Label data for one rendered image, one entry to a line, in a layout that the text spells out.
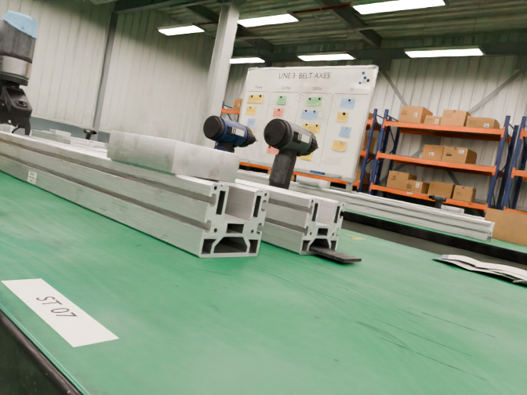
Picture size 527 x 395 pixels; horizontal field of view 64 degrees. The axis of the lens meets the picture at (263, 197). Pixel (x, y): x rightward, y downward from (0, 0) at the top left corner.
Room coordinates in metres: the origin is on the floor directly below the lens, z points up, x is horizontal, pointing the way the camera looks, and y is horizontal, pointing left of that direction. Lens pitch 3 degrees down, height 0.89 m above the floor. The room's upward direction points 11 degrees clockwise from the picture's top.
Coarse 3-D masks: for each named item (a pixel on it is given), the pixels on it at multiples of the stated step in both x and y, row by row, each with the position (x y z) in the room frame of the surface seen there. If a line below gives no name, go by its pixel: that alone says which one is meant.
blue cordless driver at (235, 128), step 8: (208, 120) 1.02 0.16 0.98; (216, 120) 1.01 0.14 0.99; (224, 120) 1.02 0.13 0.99; (208, 128) 1.02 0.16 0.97; (216, 128) 1.00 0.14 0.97; (224, 128) 1.02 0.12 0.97; (232, 128) 1.03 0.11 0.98; (240, 128) 1.07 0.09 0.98; (248, 128) 1.11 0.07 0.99; (208, 136) 1.02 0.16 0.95; (216, 136) 1.01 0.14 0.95; (224, 136) 1.02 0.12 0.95; (232, 136) 1.04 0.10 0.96; (240, 136) 1.07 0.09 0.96; (248, 136) 1.10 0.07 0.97; (224, 144) 1.05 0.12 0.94; (232, 144) 1.07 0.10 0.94; (240, 144) 1.09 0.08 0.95; (248, 144) 1.11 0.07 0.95; (232, 152) 1.07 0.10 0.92
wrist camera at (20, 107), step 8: (8, 88) 1.04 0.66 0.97; (16, 88) 1.07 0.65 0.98; (8, 96) 1.01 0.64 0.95; (16, 96) 1.03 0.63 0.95; (24, 96) 1.05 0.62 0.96; (8, 104) 1.01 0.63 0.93; (16, 104) 1.00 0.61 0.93; (24, 104) 1.01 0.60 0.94; (16, 112) 0.99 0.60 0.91; (24, 112) 1.00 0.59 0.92
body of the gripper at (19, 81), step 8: (0, 80) 1.08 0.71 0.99; (8, 80) 1.04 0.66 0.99; (16, 80) 1.05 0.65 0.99; (24, 80) 1.07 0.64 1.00; (0, 88) 1.08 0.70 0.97; (0, 96) 1.08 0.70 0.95; (0, 104) 1.04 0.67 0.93; (0, 112) 1.04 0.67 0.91; (8, 112) 1.05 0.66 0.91; (0, 120) 1.04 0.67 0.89; (8, 120) 1.05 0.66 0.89; (16, 120) 1.07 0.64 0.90; (24, 120) 1.08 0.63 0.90
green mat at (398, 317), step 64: (0, 192) 0.65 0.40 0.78; (0, 256) 0.34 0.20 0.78; (64, 256) 0.37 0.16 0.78; (128, 256) 0.42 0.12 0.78; (192, 256) 0.47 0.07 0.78; (256, 256) 0.54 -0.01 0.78; (320, 256) 0.63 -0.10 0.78; (384, 256) 0.76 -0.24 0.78; (128, 320) 0.26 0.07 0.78; (192, 320) 0.28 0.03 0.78; (256, 320) 0.31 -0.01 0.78; (320, 320) 0.34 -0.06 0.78; (384, 320) 0.37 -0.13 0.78; (448, 320) 0.41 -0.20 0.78; (512, 320) 0.46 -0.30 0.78; (128, 384) 0.19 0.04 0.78; (192, 384) 0.20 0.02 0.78; (256, 384) 0.21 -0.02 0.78; (320, 384) 0.23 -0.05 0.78; (384, 384) 0.24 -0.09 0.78; (448, 384) 0.26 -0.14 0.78; (512, 384) 0.28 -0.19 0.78
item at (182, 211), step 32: (0, 160) 0.92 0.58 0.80; (32, 160) 0.81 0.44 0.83; (64, 160) 0.74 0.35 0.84; (96, 160) 0.64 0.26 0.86; (64, 192) 0.70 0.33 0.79; (96, 192) 0.63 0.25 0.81; (128, 192) 0.58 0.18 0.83; (160, 192) 0.53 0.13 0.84; (192, 192) 0.50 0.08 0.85; (224, 192) 0.49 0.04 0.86; (256, 192) 0.52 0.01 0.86; (128, 224) 0.57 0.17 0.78; (160, 224) 0.52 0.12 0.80; (192, 224) 0.50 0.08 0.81; (224, 224) 0.49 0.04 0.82; (256, 224) 0.53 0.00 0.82; (224, 256) 0.50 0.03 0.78
